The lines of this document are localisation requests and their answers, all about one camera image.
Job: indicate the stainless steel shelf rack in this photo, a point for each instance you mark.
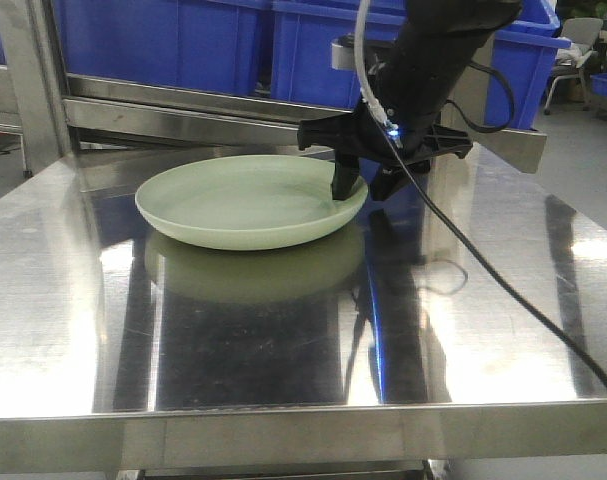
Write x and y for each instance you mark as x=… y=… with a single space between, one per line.
x=53 y=111

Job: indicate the blue plastic bin, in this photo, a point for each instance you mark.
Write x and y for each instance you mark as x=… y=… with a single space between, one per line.
x=203 y=45
x=524 y=52

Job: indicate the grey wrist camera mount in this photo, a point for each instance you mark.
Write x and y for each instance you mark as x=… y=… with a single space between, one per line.
x=342 y=53

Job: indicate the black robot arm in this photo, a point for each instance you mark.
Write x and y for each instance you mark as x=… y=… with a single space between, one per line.
x=394 y=120

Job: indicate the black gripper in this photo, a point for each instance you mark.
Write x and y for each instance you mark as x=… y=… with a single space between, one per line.
x=356 y=134

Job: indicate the blue plastic bin, right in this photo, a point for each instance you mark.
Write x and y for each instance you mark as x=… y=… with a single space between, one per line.
x=524 y=52

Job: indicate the blue plastic bin, left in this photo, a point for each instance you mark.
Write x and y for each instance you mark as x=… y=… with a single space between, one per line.
x=203 y=45

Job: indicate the grey office chair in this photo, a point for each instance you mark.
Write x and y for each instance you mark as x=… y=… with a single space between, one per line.
x=570 y=62

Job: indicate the light green round plate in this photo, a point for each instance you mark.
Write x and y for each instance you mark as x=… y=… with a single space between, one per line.
x=248 y=202

